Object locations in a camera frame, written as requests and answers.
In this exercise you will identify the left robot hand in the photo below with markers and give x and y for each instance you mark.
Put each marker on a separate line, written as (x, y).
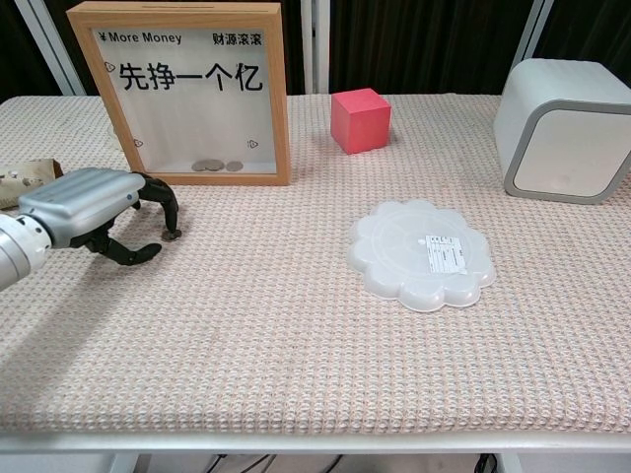
(79, 202)

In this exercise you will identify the brown snack bar packet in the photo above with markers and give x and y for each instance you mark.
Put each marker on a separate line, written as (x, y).
(24, 180)

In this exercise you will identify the beige woven tablecloth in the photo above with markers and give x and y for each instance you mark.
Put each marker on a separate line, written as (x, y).
(246, 320)

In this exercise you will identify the red cube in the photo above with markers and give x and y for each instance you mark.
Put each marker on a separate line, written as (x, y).
(360, 123)

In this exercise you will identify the white flower-shaped plastic tray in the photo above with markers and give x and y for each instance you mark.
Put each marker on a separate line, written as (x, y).
(404, 256)

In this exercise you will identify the white rounded box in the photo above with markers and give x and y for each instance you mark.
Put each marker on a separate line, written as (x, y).
(557, 148)

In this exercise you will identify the wooden frame money box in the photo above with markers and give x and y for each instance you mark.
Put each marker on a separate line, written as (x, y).
(197, 123)

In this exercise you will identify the white partition post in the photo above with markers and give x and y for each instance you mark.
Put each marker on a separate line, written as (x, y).
(56, 44)
(535, 29)
(314, 44)

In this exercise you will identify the white table frame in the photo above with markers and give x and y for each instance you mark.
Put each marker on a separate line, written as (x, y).
(315, 443)

